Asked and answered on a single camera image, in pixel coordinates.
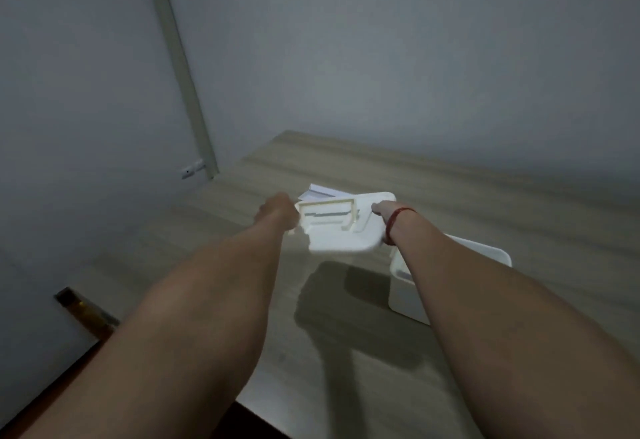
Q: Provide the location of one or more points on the person's left hand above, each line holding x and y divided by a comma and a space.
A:
278, 210

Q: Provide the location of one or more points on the person's right hand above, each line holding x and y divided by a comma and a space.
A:
383, 209

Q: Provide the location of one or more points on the white plastic lid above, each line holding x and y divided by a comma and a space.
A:
340, 228

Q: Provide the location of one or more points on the person's right forearm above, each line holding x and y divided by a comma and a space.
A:
505, 333

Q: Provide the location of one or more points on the person's left forearm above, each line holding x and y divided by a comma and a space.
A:
190, 323

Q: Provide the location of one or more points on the white papers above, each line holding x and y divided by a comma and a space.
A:
320, 190

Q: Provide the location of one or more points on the white plastic bin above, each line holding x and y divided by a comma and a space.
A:
407, 293

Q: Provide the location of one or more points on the white conduit clip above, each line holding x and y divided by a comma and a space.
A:
192, 169

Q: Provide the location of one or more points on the white wall conduit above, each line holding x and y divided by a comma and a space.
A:
179, 63

